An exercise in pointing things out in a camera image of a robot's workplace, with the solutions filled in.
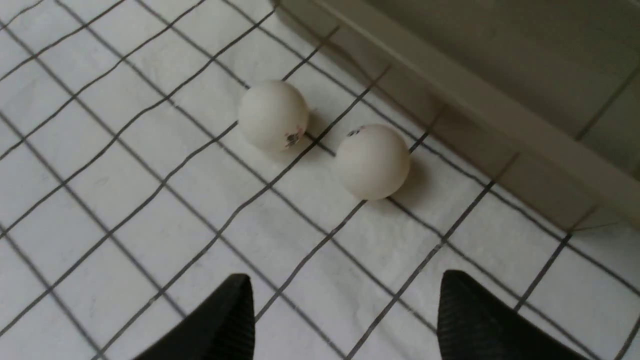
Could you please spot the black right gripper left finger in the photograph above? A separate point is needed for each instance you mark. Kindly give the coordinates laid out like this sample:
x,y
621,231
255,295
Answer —
x,y
221,328

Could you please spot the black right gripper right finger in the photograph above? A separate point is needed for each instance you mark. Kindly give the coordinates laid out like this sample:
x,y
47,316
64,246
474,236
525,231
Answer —
x,y
473,324

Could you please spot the white table-tennis ball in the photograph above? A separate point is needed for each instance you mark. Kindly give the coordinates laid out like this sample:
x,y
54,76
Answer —
x,y
372,162
273,115

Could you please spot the white grid-pattern tablecloth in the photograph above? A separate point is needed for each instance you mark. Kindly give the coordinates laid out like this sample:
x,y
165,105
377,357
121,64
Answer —
x,y
128,193

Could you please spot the olive plastic bin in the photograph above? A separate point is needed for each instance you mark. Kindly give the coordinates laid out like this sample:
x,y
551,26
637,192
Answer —
x,y
543,94

